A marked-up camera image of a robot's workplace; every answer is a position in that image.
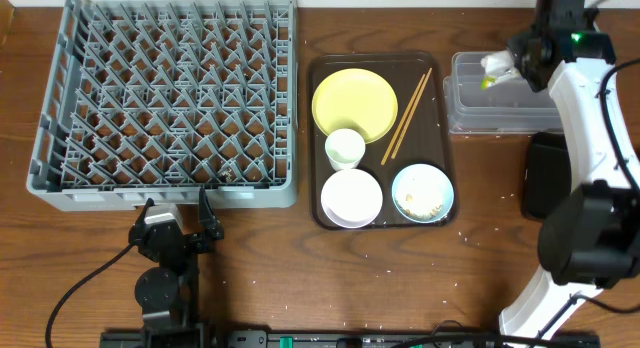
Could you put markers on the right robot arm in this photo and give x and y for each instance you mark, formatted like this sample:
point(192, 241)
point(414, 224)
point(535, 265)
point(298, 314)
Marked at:
point(590, 241)

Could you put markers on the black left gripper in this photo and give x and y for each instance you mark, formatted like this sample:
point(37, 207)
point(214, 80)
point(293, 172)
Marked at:
point(183, 241)

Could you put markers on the green snack wrapper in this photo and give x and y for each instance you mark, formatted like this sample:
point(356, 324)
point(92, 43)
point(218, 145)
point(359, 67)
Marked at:
point(487, 82)

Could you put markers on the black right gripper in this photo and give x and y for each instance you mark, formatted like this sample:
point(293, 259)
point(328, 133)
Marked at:
point(516, 43)

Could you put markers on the pale green plastic cup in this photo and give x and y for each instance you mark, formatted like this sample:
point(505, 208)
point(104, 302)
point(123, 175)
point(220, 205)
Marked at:
point(344, 149)

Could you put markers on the light blue bowl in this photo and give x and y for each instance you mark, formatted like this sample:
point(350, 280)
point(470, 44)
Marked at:
point(423, 194)

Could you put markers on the dark brown serving tray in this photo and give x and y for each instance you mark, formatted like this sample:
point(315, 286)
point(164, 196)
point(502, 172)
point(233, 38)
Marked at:
point(426, 140)

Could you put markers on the black waste tray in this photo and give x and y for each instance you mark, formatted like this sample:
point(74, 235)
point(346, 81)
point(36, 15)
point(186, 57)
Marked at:
point(547, 175)

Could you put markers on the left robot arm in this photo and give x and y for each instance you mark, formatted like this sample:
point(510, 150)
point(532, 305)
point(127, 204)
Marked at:
point(168, 293)

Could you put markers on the clear plastic waste bin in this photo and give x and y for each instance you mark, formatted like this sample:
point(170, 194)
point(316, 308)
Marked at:
point(507, 108)

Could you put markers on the grey plastic dishwasher rack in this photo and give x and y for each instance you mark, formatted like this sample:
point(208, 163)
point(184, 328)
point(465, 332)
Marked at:
point(163, 99)

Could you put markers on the white pink bowl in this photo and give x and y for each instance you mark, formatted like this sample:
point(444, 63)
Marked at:
point(351, 198)

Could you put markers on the yellow plastic plate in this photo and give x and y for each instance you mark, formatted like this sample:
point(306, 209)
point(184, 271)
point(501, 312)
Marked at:
point(356, 99)

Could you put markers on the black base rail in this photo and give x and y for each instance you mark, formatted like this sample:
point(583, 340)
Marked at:
point(262, 339)

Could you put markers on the wooden chopstick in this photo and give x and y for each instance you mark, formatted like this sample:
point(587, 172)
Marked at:
point(402, 120)
point(405, 127)

